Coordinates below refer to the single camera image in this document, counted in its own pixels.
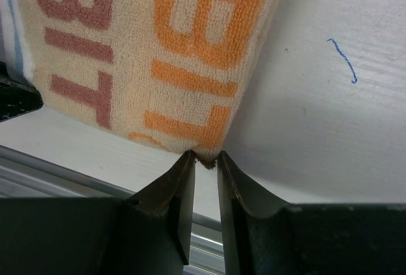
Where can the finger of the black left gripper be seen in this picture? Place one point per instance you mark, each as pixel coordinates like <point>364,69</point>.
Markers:
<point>16,99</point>

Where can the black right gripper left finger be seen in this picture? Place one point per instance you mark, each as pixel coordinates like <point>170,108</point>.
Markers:
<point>156,222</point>

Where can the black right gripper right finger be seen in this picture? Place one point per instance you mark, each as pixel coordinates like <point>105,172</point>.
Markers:
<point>254,223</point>

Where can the orange blue printed towel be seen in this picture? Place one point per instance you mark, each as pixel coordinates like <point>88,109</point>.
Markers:
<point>165,73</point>

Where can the aluminium mounting rail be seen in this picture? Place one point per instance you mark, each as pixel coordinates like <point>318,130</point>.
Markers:
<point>57,221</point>

